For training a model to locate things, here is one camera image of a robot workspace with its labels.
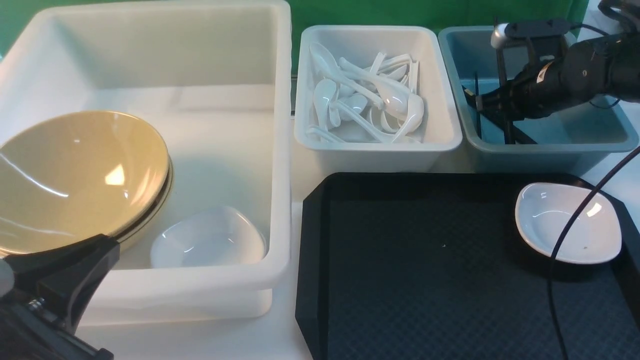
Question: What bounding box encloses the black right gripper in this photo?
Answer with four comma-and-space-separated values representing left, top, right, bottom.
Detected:
490, 19, 608, 121

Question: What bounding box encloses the white square side dish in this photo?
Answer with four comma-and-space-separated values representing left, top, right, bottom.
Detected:
514, 182, 622, 265

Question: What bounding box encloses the yellow noodle bowl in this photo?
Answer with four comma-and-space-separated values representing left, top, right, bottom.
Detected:
0, 111, 170, 257

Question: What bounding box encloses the white soup spoon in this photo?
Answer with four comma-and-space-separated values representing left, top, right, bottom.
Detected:
391, 93, 425, 143

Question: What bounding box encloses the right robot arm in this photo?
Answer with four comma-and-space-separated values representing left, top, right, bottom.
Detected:
475, 0, 640, 121

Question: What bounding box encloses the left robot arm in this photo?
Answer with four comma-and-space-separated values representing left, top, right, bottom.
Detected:
0, 234, 121, 360

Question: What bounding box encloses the top stacked yellow bowl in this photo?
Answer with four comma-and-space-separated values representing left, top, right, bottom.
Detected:
116, 156, 175, 248

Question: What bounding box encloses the stacked yellow bowl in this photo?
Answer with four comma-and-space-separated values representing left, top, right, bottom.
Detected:
119, 172, 174, 251
116, 156, 175, 248

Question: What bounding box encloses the bottom stacked yellow bowl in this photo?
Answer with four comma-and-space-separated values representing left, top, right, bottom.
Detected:
119, 172, 174, 251

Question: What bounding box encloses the blue-grey chopstick bin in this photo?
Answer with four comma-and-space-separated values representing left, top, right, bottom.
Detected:
438, 26, 639, 174

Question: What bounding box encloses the black chopstick in bin upright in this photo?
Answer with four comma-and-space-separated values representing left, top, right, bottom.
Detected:
474, 70, 482, 139

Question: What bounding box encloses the white spoon centre long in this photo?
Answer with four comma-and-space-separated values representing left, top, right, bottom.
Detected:
338, 57, 410, 117

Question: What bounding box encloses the white spoon bin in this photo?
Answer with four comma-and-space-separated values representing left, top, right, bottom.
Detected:
291, 25, 463, 183

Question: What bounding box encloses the white spoon top left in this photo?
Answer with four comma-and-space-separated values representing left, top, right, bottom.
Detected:
309, 42, 385, 110

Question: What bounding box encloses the white spoon left middle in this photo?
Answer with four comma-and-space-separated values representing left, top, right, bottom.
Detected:
312, 79, 338, 131

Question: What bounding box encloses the black serving tray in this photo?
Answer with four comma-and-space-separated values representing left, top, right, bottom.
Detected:
295, 172, 640, 360

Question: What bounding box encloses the large white plastic tub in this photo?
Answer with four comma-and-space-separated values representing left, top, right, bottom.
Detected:
1, 0, 291, 327

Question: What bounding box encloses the white dish in tub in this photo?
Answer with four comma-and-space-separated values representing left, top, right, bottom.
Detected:
150, 205, 266, 269

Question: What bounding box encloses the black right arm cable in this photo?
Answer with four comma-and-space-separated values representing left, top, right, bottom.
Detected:
547, 145, 640, 360

